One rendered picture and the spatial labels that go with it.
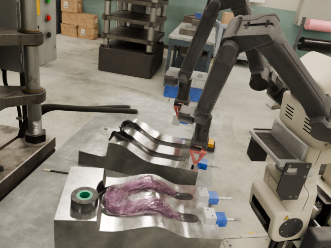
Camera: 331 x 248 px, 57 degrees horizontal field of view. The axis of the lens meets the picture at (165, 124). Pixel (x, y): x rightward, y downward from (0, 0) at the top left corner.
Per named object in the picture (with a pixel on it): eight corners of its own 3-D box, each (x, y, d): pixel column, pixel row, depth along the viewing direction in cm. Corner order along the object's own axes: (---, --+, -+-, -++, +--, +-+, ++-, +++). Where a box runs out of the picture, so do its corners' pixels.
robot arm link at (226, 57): (242, 49, 71) (254, 19, 76) (220, 41, 72) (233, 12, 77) (204, 127, 110) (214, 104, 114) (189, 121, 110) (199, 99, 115)
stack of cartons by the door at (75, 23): (98, 38, 753) (100, 3, 717) (94, 40, 723) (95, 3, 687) (66, 33, 760) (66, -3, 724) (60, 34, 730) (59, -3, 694)
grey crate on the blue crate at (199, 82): (207, 82, 465) (209, 73, 459) (206, 90, 429) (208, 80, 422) (168, 75, 470) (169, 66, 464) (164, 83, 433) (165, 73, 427)
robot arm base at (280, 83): (297, 91, 124) (281, 81, 134) (286, 78, 120) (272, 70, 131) (281, 106, 125) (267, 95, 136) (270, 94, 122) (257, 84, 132)
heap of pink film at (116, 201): (176, 189, 111) (179, 171, 108) (183, 225, 95) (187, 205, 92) (105, 185, 108) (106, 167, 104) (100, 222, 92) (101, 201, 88)
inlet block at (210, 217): (236, 220, 105) (240, 208, 103) (241, 231, 101) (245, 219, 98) (200, 219, 103) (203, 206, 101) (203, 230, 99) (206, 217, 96)
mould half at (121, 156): (200, 158, 145) (205, 133, 139) (194, 190, 122) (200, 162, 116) (102, 136, 151) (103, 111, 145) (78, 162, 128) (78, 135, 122)
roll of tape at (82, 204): (75, 193, 94) (75, 184, 93) (100, 197, 94) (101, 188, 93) (66, 211, 87) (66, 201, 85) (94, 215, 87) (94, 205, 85)
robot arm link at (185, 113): (204, 118, 106) (212, 99, 110) (173, 109, 109) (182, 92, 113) (204, 135, 116) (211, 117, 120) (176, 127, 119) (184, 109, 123)
